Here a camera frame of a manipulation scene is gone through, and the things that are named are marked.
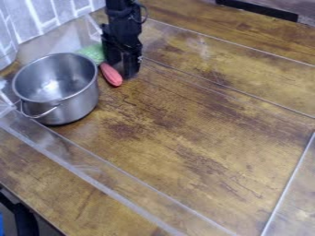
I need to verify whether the pink spoon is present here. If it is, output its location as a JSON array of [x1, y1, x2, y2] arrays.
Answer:
[[100, 63, 123, 87]]

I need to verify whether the white patterned curtain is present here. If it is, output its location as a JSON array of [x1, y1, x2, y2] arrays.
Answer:
[[0, 0, 106, 71]]

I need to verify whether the black table leg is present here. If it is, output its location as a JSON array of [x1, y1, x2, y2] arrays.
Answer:
[[0, 192, 40, 236]]

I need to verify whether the clear acrylic table barrier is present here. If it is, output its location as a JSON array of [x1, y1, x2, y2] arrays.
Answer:
[[0, 20, 315, 236]]

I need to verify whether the green bumpy toy vegetable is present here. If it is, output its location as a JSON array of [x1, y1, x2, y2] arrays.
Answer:
[[76, 43, 104, 65]]

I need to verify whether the black bar at back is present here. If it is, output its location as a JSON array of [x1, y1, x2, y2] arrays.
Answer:
[[215, 0, 299, 22]]

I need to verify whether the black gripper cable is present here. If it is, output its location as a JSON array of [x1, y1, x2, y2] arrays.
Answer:
[[128, 1, 150, 25]]

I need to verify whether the stainless steel pot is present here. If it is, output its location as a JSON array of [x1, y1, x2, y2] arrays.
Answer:
[[12, 53, 99, 125]]

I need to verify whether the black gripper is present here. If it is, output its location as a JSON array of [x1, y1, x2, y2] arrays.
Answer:
[[102, 0, 143, 78]]

